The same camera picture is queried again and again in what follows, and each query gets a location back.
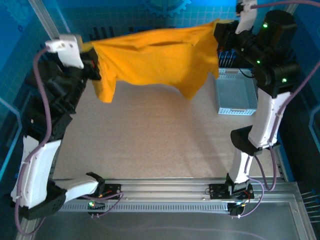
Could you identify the aluminium mounting rail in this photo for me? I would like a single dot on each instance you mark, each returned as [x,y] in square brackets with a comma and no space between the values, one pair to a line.
[162,187]

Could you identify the small black controller board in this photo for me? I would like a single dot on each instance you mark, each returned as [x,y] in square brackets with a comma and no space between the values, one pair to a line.
[96,205]
[236,209]

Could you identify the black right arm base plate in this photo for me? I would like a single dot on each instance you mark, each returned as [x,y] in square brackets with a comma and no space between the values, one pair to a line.
[216,191]

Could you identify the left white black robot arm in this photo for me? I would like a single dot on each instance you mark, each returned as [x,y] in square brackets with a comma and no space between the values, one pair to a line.
[35,162]

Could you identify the light blue perforated basket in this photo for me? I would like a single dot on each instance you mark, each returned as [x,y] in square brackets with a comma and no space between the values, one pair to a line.
[235,97]

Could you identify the yellow t-shirt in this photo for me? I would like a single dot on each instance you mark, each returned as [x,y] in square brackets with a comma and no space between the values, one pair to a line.
[155,60]

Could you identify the grey metal front panel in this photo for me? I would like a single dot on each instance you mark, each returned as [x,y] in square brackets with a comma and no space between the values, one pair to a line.
[150,233]

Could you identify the aluminium frame post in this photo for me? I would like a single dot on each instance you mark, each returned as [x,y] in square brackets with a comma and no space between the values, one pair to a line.
[41,15]
[292,7]

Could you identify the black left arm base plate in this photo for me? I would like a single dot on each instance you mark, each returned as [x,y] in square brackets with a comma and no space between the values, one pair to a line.
[115,191]

